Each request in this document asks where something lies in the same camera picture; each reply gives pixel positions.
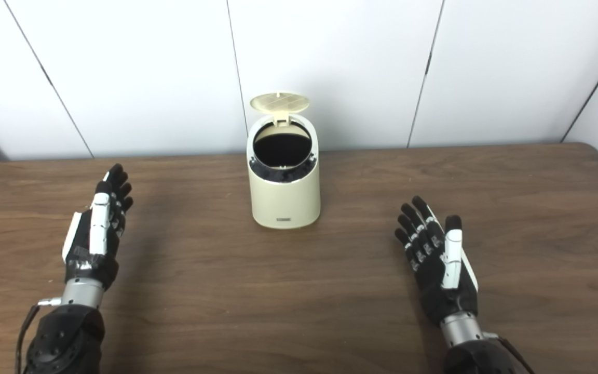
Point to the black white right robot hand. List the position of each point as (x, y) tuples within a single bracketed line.
[(447, 275)]

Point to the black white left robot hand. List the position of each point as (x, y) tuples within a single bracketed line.
[(96, 239)]

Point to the cream lidded trash bin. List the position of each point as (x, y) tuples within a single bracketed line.
[(283, 202)]

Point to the round cream bin lid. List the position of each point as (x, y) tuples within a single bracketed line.
[(280, 103)]

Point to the black bin liner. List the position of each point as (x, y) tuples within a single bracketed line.
[(282, 150)]

